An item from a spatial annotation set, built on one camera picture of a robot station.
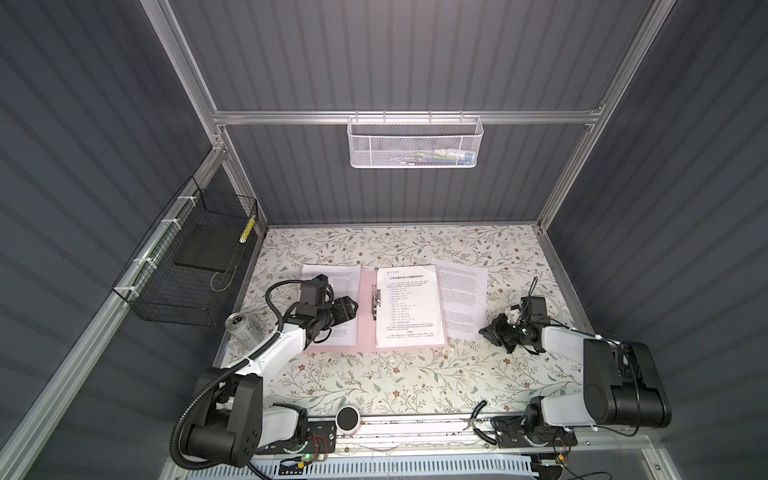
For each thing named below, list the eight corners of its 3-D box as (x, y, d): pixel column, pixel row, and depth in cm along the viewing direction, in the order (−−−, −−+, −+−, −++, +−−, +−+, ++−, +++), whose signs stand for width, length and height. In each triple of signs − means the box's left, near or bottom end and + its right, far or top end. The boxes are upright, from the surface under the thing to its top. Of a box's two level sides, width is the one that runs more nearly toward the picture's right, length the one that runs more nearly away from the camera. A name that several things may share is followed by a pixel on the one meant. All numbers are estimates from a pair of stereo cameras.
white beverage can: (250, 356, 89) (229, 336, 78) (242, 341, 92) (221, 319, 81) (264, 347, 91) (246, 326, 79) (256, 332, 94) (238, 310, 82)
